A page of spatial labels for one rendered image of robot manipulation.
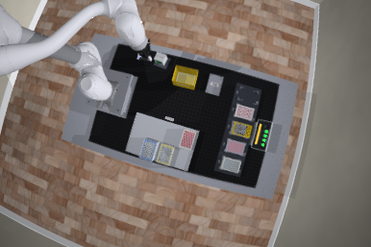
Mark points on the pink and pale blue well plate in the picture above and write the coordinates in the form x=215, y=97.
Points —
x=235, y=147

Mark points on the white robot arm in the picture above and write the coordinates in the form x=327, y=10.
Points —
x=84, y=57

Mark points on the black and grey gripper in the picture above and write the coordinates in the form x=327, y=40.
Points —
x=145, y=54

